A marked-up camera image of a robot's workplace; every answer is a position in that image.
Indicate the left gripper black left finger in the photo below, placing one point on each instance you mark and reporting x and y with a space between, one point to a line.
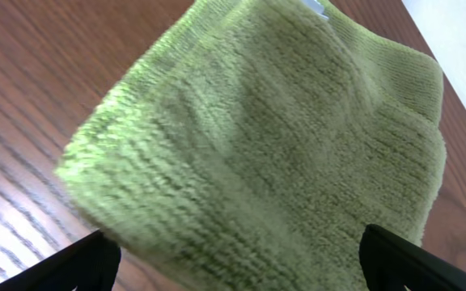
90 264

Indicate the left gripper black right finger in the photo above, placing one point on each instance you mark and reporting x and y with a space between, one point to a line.
391 263

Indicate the green cloth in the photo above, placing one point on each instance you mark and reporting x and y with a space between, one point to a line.
250 146

